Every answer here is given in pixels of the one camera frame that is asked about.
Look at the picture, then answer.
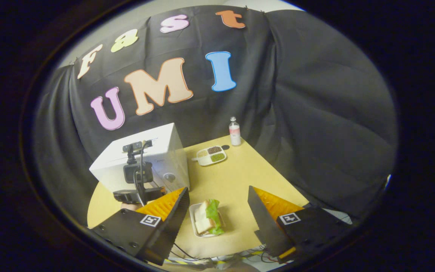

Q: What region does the white microwave oven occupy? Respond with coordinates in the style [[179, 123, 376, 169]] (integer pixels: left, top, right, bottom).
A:
[[89, 123, 190, 193]]

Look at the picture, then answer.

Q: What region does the white rectangular plastic tray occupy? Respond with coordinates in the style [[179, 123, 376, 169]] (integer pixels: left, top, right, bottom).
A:
[[189, 203, 225, 238]]

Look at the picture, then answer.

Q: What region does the white divided dish of grains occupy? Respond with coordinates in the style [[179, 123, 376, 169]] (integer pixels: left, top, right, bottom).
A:
[[192, 145, 227, 167]]

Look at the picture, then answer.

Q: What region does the lettuce sandwich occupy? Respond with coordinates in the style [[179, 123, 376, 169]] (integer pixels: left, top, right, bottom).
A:
[[194, 199, 225, 235]]

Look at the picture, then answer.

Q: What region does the black floor cable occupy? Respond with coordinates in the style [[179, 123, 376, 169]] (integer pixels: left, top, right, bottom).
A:
[[170, 242, 205, 262]]

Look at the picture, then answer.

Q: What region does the black backdrop cloth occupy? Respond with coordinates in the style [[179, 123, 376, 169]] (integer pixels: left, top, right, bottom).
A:
[[32, 6, 398, 223]]

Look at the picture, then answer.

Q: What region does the clear bottle with pink label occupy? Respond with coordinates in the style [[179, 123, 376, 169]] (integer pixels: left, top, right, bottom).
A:
[[229, 117, 242, 146]]

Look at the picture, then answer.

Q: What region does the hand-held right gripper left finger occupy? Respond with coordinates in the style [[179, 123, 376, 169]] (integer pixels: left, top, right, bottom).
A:
[[90, 187, 190, 266]]

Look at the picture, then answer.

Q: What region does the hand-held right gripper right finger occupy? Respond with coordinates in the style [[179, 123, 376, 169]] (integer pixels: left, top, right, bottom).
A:
[[248, 185, 350, 264]]

